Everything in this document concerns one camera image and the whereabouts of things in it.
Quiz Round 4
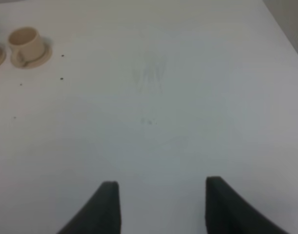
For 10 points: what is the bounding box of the beige right cup saucer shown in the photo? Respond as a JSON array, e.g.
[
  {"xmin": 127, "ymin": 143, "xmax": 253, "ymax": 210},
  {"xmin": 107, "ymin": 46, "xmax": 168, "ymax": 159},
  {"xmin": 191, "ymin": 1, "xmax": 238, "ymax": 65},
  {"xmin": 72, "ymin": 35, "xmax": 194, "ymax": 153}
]
[{"xmin": 10, "ymin": 42, "xmax": 52, "ymax": 69}]

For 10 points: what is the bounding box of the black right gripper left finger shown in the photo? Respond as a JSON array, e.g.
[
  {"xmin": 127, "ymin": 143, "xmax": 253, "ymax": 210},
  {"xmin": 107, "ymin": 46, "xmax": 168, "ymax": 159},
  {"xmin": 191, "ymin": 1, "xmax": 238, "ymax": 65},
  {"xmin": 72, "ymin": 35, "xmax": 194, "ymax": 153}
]
[{"xmin": 59, "ymin": 181, "xmax": 121, "ymax": 234}]

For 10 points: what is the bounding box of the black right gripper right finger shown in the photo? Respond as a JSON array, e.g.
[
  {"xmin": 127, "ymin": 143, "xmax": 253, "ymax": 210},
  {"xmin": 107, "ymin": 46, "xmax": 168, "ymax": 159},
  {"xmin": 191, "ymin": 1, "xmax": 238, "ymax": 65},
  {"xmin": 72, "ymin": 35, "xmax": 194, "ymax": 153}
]
[{"xmin": 205, "ymin": 176, "xmax": 286, "ymax": 234}]

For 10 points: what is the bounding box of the beige right teacup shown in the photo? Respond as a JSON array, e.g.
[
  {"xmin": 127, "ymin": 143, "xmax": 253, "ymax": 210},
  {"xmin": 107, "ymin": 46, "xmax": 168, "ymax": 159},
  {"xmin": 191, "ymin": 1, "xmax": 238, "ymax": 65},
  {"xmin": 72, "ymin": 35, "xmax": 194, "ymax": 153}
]
[{"xmin": 8, "ymin": 27, "xmax": 46, "ymax": 67}]

